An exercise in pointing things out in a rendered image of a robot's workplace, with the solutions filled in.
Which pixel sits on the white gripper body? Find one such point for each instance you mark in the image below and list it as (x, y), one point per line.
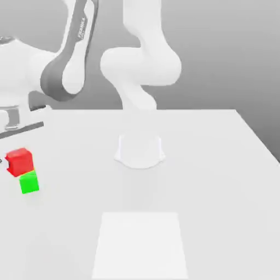
(21, 129)

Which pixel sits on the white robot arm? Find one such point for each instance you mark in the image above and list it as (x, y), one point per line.
(142, 65)

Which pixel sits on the small green cube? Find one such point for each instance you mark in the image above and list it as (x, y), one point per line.
(29, 184)

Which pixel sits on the small red cube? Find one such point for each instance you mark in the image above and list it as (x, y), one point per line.
(20, 163)

